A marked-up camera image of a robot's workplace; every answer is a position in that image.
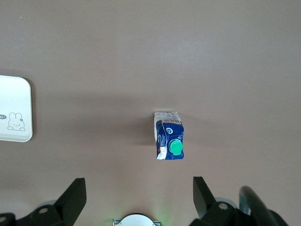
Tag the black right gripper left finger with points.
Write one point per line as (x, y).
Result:
(65, 207)

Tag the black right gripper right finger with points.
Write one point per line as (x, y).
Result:
(207, 212)

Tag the blue milk carton green cap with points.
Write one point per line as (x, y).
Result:
(168, 134)

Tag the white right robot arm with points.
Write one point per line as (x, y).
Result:
(136, 221)

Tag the cream rabbit print tray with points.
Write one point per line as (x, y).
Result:
(14, 106)

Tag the brown table cover sheet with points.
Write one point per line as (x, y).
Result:
(94, 47)

